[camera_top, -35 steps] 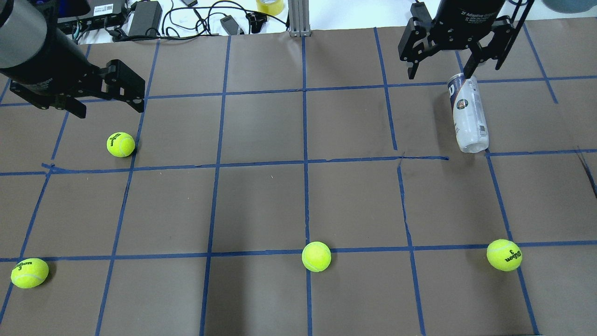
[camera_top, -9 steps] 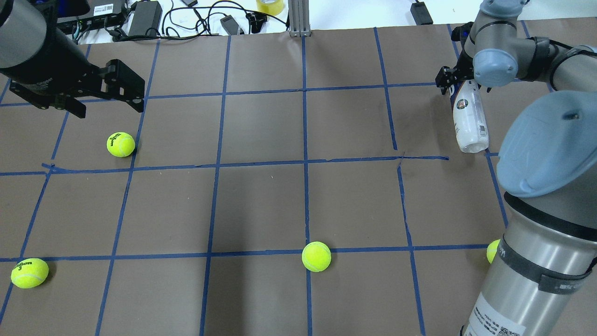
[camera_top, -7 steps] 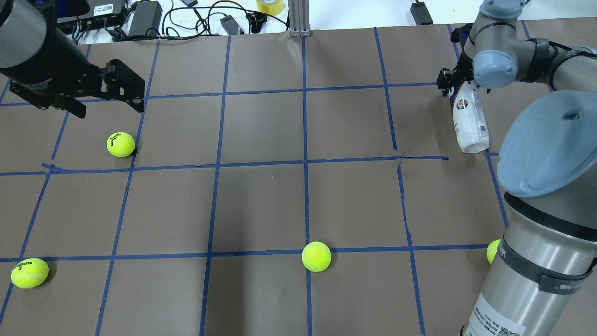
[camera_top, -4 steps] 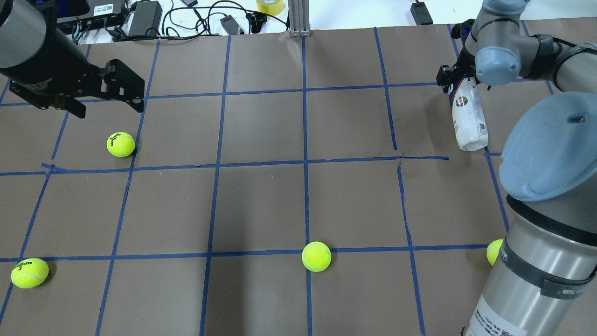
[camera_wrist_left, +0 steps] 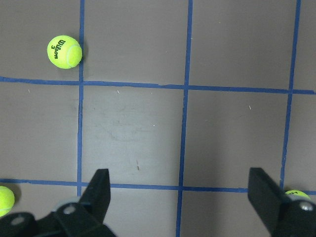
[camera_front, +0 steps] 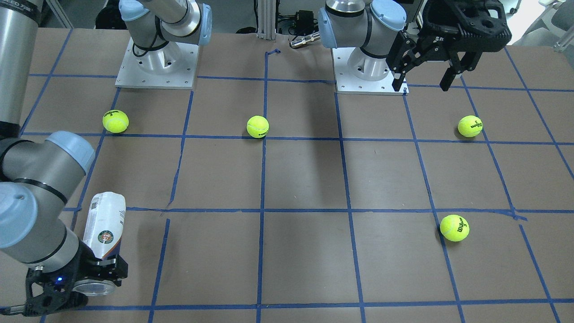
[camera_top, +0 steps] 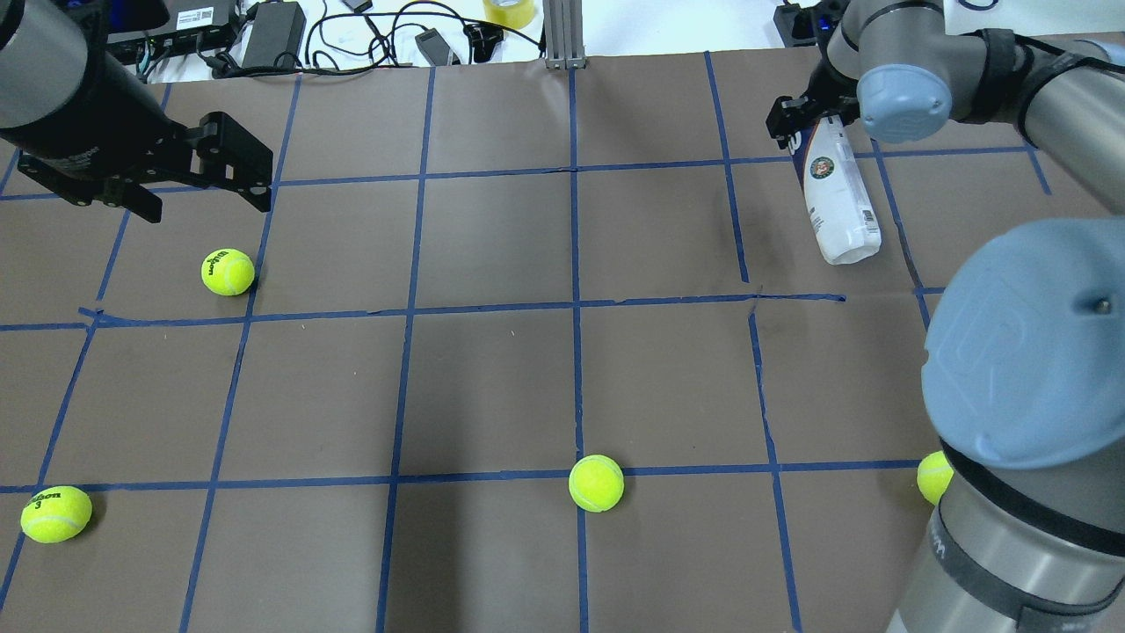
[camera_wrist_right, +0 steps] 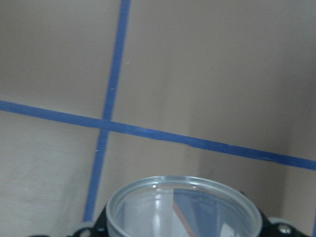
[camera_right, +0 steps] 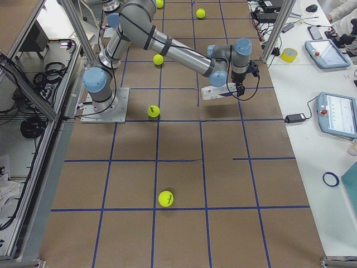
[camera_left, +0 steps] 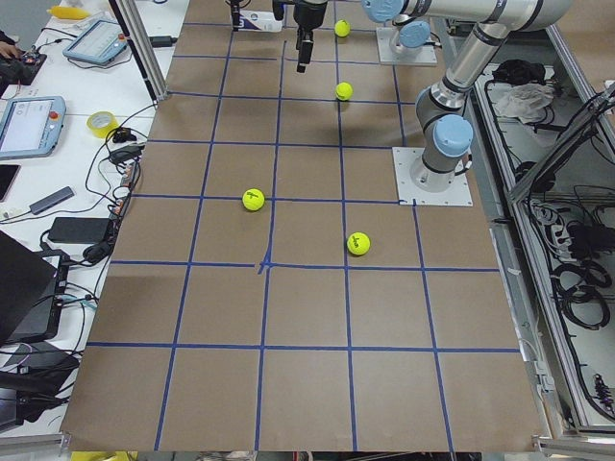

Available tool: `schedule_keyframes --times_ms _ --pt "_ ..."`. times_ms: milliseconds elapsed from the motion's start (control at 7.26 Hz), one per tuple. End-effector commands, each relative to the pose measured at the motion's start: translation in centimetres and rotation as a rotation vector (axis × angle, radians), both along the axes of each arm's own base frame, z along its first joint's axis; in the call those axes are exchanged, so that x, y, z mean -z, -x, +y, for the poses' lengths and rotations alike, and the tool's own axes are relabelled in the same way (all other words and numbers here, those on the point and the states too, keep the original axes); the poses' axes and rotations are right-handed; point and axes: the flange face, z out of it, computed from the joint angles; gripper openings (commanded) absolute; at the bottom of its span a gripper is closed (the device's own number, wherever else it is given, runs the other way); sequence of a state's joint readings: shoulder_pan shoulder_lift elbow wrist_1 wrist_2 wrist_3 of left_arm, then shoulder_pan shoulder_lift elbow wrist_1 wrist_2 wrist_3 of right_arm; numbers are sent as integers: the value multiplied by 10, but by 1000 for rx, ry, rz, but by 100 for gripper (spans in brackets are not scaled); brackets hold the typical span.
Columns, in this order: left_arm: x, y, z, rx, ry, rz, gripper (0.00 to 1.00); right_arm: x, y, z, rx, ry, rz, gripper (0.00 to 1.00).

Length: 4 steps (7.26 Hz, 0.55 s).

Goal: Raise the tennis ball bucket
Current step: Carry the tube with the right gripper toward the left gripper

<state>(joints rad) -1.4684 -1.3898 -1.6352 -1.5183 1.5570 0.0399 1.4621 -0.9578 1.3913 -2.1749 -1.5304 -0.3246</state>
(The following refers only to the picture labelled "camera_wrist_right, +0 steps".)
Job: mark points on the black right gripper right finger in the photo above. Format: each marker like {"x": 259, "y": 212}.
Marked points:
{"x": 278, "y": 229}

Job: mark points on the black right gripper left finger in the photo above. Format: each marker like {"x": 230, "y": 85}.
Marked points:
{"x": 98, "y": 229}

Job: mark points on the tennis ball can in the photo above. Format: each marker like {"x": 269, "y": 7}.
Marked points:
{"x": 181, "y": 206}

